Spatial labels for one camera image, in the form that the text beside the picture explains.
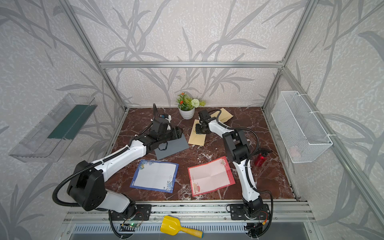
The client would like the cream yellow envelope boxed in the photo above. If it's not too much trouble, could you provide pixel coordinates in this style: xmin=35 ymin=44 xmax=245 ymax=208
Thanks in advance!
xmin=188 ymin=120 xmax=206 ymax=146
xmin=211 ymin=108 xmax=233 ymax=123

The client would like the red bordered pink letter paper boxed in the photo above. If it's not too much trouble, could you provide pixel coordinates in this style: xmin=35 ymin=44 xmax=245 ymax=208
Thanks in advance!
xmin=188 ymin=157 xmax=235 ymax=197

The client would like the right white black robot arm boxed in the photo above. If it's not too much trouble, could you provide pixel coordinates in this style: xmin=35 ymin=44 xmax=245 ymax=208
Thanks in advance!
xmin=196 ymin=110 xmax=272 ymax=218

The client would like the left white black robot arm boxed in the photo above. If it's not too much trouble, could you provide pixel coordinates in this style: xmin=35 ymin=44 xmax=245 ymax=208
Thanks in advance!
xmin=52 ymin=117 xmax=183 ymax=216

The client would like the grey-blue paper envelope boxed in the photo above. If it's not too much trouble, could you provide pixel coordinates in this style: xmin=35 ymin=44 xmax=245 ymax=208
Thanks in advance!
xmin=155 ymin=134 xmax=189 ymax=160

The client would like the blue floral letter paper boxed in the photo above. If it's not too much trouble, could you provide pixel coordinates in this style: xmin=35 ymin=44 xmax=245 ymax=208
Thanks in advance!
xmin=130 ymin=160 xmax=179 ymax=193

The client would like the white ribbed flower pot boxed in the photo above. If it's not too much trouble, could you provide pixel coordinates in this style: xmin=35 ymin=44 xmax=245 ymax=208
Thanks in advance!
xmin=179 ymin=108 xmax=196 ymax=120

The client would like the artificial flower plant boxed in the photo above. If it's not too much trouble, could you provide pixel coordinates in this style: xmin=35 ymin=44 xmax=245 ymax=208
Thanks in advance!
xmin=177 ymin=93 xmax=206 ymax=111

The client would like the red black small object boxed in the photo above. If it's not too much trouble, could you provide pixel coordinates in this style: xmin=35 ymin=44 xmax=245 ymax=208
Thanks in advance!
xmin=254 ymin=149 xmax=270 ymax=167

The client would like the yellow plastic scoop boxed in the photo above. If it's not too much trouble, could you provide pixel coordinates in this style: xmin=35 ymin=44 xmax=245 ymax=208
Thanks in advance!
xmin=161 ymin=216 xmax=203 ymax=239

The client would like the green circuit board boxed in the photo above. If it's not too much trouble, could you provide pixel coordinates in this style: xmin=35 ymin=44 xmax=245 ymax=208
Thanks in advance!
xmin=119 ymin=223 xmax=142 ymax=232

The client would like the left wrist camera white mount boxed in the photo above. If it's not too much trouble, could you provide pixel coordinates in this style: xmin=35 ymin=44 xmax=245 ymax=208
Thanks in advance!
xmin=160 ymin=114 xmax=172 ymax=122

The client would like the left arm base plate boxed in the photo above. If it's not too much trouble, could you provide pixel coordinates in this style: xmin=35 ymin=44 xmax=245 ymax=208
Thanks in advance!
xmin=111 ymin=204 xmax=152 ymax=221

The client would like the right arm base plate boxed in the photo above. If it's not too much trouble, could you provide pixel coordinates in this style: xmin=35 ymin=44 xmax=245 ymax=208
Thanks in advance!
xmin=228 ymin=204 xmax=271 ymax=221

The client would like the white wire mesh basket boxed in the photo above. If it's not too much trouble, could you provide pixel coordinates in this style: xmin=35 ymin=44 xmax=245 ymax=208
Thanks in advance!
xmin=272 ymin=91 xmax=333 ymax=164

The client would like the clear acrylic wall shelf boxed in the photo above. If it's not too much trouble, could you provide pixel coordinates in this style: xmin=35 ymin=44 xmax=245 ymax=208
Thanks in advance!
xmin=9 ymin=94 xmax=98 ymax=163

